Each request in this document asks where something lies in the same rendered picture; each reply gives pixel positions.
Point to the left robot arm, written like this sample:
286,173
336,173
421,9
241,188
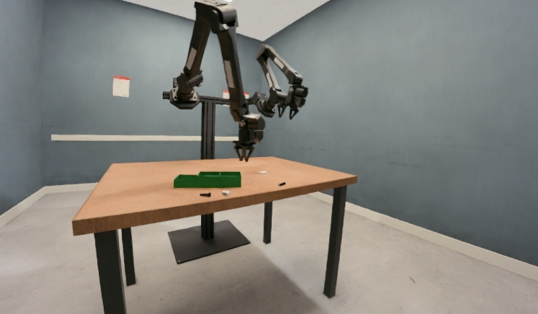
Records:
276,94

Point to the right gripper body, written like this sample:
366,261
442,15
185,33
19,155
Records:
244,139

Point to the green three-compartment sorting bin rack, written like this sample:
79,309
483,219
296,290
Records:
226,180

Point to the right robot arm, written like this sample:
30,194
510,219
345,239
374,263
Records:
213,15

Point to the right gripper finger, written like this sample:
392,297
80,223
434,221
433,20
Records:
250,153
238,152

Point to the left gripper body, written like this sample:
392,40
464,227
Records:
288,104

